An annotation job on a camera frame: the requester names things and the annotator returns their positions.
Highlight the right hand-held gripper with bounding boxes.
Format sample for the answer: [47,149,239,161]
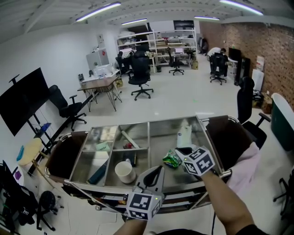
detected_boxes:
[175,146,216,177]

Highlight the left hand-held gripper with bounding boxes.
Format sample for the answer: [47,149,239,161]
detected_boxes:
[125,165,165,221]

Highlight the green snack packet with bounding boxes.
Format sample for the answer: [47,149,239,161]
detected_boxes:
[163,149,183,169]

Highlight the steel compartment tray cart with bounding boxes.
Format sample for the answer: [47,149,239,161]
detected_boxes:
[45,115,239,215]

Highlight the white ceramic mug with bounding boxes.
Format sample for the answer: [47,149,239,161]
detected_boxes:
[114,159,136,184]

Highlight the beige stick tool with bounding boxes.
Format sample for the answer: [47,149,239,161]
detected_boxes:
[121,130,140,149]

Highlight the green printed paper card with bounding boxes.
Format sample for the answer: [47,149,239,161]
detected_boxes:
[95,141,110,151]

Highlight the person's right forearm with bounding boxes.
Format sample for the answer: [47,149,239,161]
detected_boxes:
[199,169,255,235]

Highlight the person's left forearm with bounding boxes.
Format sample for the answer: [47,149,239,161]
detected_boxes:
[113,219,147,235]

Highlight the person's dark clothing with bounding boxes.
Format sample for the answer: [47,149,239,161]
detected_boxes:
[147,224,271,235]

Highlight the pink cloth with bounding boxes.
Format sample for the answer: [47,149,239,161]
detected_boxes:
[226,142,261,196]

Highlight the black office chair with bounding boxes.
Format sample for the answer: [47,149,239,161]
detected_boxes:
[128,50,154,101]
[167,47,185,76]
[236,76,271,150]
[49,84,88,132]
[209,52,228,86]

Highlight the brown cardboard box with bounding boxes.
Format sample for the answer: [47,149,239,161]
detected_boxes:
[261,91,273,114]

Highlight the tall black cabinet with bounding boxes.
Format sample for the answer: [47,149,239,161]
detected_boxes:
[234,56,251,87]

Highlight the black round stool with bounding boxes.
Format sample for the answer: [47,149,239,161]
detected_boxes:
[36,190,65,231]

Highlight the white boards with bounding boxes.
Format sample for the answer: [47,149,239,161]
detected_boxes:
[252,68,265,91]

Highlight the white shelving unit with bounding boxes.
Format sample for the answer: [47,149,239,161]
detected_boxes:
[116,31,156,67]
[153,28,198,67]

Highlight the black computer monitor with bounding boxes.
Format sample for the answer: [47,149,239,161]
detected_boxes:
[228,47,242,61]

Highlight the black chair base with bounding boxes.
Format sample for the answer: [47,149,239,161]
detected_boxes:
[273,168,294,221]

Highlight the white desk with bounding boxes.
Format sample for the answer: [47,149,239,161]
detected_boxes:
[79,68,121,83]

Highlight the round wooden stool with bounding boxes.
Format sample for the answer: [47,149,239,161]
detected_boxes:
[18,137,58,189]

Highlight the black screen stand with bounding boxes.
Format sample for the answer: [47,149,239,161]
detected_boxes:
[26,112,62,154]

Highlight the grey cabinet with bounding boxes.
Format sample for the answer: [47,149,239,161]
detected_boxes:
[86,48,110,71]

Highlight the small white round table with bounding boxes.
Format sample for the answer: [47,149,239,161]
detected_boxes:
[12,165,25,186]

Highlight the teal cloth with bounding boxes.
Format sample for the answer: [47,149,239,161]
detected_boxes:
[16,145,25,161]

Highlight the black equipment rack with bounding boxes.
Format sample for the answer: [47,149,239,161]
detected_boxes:
[0,160,39,235]

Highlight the large black screen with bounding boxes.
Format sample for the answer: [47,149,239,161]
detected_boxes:
[0,67,51,137]

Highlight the wooden desk with wire legs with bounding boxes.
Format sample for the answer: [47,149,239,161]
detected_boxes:
[77,74,123,112]

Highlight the black wall screen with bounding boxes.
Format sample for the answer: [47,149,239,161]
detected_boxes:
[173,20,195,30]

